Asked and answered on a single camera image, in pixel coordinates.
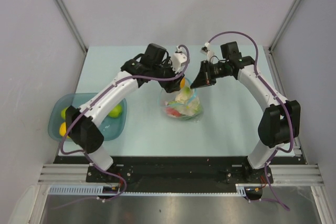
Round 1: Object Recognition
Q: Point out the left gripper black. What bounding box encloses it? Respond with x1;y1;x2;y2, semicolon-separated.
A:
151;56;184;93

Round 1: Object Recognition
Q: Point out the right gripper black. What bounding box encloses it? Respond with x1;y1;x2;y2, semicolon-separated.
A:
191;60;232;89

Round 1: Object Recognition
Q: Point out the orange fruit toy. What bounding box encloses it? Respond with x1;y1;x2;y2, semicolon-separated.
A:
180;78;185;89

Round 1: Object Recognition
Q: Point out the clear zip top bag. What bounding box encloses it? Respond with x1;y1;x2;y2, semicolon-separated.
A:
158;77;203;121

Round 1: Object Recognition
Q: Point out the white cauliflower toy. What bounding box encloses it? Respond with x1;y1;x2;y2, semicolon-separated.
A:
166;87;202;116

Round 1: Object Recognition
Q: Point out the red apple toy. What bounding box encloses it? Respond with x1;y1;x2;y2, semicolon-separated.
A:
165;107;182;118

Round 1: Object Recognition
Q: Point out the green lettuce toy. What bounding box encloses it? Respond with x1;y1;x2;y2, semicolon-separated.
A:
181;87;203;119

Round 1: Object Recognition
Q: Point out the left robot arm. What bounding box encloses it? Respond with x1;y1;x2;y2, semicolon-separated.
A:
64;43;190;182

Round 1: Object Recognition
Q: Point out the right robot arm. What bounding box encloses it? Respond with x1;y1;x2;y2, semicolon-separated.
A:
191;42;301;183

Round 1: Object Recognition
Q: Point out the green apple toy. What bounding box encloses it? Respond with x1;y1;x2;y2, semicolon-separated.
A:
108;104;123;118

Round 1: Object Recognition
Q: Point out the teal plastic tray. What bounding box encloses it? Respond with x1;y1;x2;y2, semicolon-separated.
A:
48;93;127;142

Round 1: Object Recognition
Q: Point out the yellow lemon toy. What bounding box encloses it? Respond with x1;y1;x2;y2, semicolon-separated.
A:
59;122;67;137
60;107;68;120

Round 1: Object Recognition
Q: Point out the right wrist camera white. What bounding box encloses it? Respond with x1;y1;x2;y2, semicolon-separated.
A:
200;42;215;62

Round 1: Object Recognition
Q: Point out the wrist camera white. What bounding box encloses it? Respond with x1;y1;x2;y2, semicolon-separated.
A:
200;42;215;62
171;47;190;74

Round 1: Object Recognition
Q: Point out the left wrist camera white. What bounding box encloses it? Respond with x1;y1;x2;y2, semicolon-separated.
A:
171;47;190;74

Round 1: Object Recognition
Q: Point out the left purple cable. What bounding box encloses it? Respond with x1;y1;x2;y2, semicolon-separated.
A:
51;45;190;210

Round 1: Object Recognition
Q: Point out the purple cable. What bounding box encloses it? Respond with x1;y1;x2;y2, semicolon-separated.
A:
206;31;295;211
51;45;190;210

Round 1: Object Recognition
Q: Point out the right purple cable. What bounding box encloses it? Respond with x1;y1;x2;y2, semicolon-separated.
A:
206;31;295;211

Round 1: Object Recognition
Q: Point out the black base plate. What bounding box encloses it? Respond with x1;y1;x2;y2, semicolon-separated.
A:
54;155;307;194

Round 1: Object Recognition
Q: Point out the white cable duct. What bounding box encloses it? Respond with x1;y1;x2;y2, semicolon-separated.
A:
49;185;246;197

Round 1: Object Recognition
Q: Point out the aluminium frame rail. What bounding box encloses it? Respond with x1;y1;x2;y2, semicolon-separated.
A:
38;164;324;186

